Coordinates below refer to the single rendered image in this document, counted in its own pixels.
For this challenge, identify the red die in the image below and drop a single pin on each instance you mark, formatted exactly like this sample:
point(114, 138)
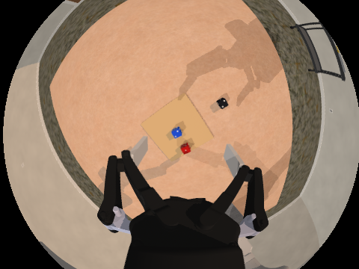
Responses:
point(185, 148)

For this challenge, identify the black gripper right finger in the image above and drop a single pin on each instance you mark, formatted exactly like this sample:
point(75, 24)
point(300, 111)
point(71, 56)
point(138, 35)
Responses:
point(255, 219)

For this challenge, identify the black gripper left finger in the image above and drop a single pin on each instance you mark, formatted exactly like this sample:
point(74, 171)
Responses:
point(111, 212)

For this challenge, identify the black die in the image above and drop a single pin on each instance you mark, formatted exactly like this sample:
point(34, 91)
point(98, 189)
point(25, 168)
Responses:
point(222, 103)

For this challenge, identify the blue die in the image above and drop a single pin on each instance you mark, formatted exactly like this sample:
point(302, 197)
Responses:
point(176, 132)

